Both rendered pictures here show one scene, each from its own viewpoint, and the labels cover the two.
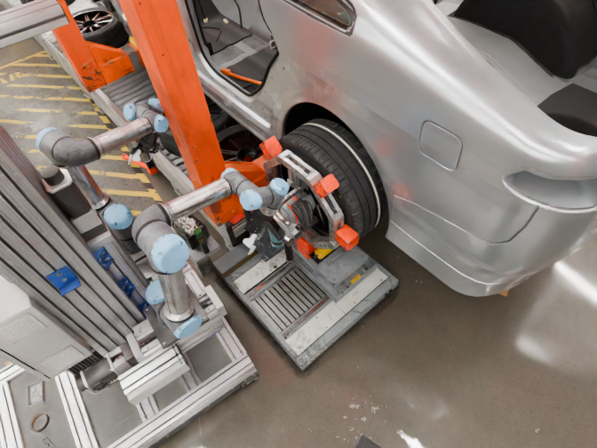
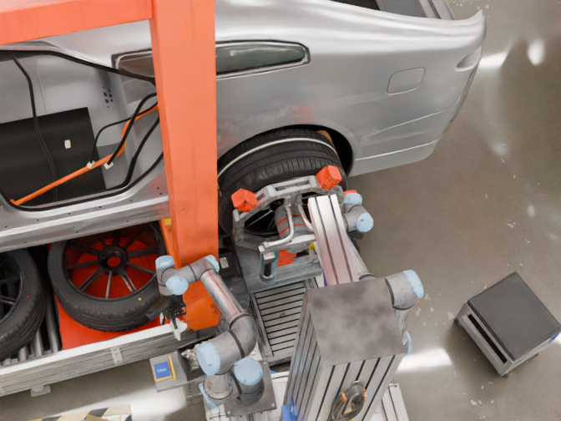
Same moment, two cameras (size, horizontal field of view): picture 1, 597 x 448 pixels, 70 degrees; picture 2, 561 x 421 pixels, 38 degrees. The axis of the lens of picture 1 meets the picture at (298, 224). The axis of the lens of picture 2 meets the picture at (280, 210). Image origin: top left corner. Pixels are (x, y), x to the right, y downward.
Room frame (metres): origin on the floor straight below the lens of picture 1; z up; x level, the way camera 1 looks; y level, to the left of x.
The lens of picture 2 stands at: (1.02, 1.95, 4.22)
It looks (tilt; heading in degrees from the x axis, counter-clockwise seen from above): 59 degrees down; 282
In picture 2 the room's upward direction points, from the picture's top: 7 degrees clockwise
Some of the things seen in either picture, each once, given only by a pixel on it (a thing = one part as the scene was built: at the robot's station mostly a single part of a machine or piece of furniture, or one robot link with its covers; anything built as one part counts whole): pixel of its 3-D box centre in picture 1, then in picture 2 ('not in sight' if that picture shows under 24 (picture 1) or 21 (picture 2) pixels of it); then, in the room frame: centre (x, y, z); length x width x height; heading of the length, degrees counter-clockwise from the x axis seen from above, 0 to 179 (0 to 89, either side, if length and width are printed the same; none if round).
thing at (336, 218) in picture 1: (302, 202); (288, 215); (1.41, -0.03, 0.85); 0.54 x 0.07 x 0.54; 35
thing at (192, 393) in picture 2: (197, 251); (192, 381); (1.65, 0.69, 0.21); 0.10 x 0.10 x 0.42; 35
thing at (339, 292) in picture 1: (330, 259); (270, 255); (1.51, -0.17, 0.13); 0.50 x 0.36 x 0.10; 35
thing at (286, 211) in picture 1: (291, 209); (292, 228); (1.37, 0.02, 0.85); 0.21 x 0.14 x 0.14; 125
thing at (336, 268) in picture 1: (329, 242); (272, 239); (1.51, -0.17, 0.32); 0.40 x 0.30 x 0.28; 35
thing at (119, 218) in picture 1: (120, 220); (246, 375); (1.32, 0.84, 0.98); 0.13 x 0.12 x 0.14; 48
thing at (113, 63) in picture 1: (122, 49); not in sight; (3.47, 1.28, 0.69); 0.52 x 0.17 x 0.35; 125
